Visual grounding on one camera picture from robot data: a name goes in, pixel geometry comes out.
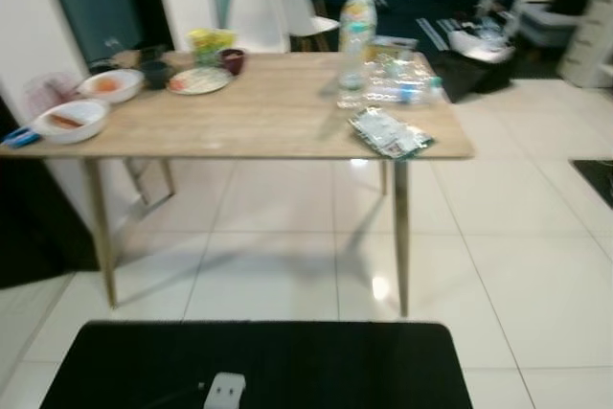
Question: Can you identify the black floor mat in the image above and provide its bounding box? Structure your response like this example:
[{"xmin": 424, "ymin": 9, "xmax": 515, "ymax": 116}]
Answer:
[{"xmin": 572, "ymin": 160, "xmax": 613, "ymax": 207}]

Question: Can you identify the white drawer cabinet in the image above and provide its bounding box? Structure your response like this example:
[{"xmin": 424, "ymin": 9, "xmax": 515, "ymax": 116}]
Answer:
[{"xmin": 558, "ymin": 0, "xmax": 613, "ymax": 89}]

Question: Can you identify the black floor bag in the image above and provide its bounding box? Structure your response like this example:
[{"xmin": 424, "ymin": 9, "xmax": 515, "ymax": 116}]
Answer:
[{"xmin": 426, "ymin": 40, "xmax": 518, "ymax": 103}]

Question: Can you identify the silver green snack packet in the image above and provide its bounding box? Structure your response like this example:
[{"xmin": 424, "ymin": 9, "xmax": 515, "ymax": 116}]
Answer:
[{"xmin": 348, "ymin": 106, "xmax": 435, "ymax": 161}]

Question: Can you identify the shrink-wrapped water bottle pack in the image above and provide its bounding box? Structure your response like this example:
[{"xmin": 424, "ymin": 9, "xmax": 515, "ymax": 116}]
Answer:
[{"xmin": 364, "ymin": 37, "xmax": 444, "ymax": 106}]

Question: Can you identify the clear plastic water bottle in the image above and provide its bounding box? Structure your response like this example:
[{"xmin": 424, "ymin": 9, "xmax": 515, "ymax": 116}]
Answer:
[{"xmin": 336, "ymin": 0, "xmax": 378, "ymax": 110}]

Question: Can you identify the light wooden dining table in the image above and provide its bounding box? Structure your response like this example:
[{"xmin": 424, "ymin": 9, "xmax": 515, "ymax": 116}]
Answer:
[{"xmin": 0, "ymin": 50, "xmax": 475, "ymax": 319}]

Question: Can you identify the black rounded table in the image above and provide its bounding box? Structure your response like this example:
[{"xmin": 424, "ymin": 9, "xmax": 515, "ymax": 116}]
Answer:
[{"xmin": 40, "ymin": 321, "xmax": 473, "ymax": 409}]

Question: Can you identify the white shell chair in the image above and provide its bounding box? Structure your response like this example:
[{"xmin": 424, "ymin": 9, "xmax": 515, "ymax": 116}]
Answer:
[
  {"xmin": 226, "ymin": 0, "xmax": 291, "ymax": 54},
  {"xmin": 276, "ymin": 0, "xmax": 342, "ymax": 52}
]

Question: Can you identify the dark red cup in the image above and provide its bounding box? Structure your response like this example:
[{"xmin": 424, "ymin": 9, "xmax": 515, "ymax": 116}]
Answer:
[{"xmin": 220, "ymin": 48, "xmax": 247, "ymax": 76}]

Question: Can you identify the patterned round plate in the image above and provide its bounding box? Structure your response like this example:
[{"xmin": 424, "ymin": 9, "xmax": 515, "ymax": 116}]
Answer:
[{"xmin": 167, "ymin": 66, "xmax": 234, "ymax": 96}]

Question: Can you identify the black bowl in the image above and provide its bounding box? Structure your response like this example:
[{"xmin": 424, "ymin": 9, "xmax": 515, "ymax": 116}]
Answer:
[{"xmin": 140, "ymin": 59, "xmax": 173, "ymax": 90}]

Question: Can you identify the white bowl with orange food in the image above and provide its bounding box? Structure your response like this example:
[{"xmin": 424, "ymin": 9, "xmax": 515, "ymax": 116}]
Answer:
[{"xmin": 77, "ymin": 69, "xmax": 145, "ymax": 103}]

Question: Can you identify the white bowl with brown food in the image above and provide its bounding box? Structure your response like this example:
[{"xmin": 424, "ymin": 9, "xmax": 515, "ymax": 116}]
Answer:
[{"xmin": 31, "ymin": 100, "xmax": 111, "ymax": 146}]

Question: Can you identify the blue handled tool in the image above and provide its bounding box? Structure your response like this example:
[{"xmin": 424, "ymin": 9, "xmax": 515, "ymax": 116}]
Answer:
[{"xmin": 0, "ymin": 126, "xmax": 41, "ymax": 149}]

